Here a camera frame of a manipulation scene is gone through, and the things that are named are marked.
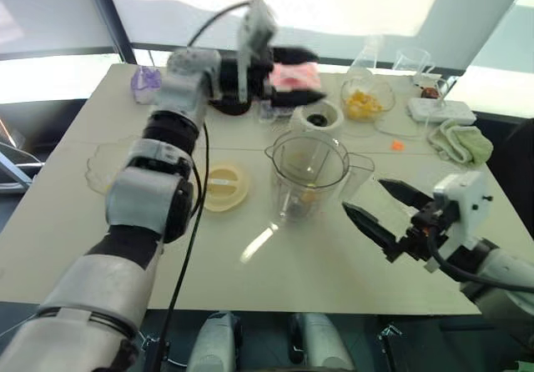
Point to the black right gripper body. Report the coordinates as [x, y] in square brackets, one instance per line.
[421, 234]

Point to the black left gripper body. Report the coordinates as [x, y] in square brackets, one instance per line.
[260, 82]

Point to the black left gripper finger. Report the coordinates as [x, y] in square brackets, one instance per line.
[296, 55]
[298, 97]

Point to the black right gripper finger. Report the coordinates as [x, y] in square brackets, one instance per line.
[371, 226]
[406, 194]

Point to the clear blender jar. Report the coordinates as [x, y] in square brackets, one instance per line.
[308, 167]

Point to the cream blender lid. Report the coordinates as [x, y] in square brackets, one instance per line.
[227, 192]

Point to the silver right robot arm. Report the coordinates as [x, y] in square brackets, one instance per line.
[509, 263]

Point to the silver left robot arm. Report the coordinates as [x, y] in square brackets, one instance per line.
[125, 197]

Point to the white blender base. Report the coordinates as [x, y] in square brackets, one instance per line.
[300, 119]

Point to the pile of orange segments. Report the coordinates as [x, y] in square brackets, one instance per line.
[363, 105]

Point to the orange segments in jar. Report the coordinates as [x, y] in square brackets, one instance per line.
[309, 197]

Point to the glass bowl holding orange segments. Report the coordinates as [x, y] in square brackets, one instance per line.
[386, 97]

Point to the pink cloth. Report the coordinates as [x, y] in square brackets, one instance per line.
[292, 78]

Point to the small clear plastic container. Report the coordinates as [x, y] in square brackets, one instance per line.
[273, 114]

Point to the black round object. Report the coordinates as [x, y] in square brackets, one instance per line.
[231, 108]

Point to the loose orange piece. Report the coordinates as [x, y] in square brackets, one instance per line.
[398, 145]

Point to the clear glass conical flask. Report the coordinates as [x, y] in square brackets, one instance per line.
[367, 61]

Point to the green and white towel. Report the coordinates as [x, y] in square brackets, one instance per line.
[463, 142]

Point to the white power strip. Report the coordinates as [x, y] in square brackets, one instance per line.
[442, 111]

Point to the small dark brown object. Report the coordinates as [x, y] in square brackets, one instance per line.
[429, 92]

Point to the small clear glass cup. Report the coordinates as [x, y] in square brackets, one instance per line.
[444, 90]

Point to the purple plastic bag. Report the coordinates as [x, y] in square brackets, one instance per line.
[146, 83]

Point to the clear glass beaker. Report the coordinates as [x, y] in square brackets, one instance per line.
[411, 65]

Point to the silver rounded robot leg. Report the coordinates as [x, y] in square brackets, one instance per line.
[321, 343]
[215, 343]

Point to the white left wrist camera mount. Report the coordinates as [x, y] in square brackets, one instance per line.
[256, 26]

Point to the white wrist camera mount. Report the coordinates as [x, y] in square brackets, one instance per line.
[467, 205]
[256, 26]

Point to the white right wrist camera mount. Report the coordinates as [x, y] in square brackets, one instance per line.
[467, 205]

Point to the black metal table bracket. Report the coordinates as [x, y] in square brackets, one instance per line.
[154, 351]
[390, 338]

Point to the grey metal chair frame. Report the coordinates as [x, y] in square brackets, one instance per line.
[16, 176]

